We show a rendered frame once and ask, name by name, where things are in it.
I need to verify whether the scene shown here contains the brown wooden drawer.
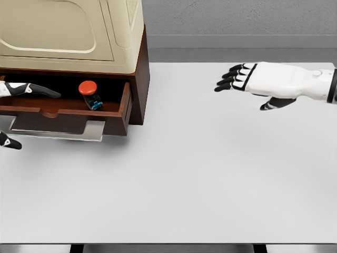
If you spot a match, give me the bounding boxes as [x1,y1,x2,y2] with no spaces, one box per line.
[0,73,133,142]

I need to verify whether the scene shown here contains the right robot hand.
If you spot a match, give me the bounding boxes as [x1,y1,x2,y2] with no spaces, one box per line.
[214,62,304,111]

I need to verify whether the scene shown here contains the brown cabinet with beige top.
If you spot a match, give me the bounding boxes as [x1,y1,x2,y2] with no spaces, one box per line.
[0,0,151,137]

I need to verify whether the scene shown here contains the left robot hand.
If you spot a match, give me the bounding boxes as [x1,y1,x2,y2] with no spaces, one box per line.
[0,82,62,151]

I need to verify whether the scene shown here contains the red push-button switch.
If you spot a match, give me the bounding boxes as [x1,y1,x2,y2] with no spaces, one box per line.
[78,80,104,110]

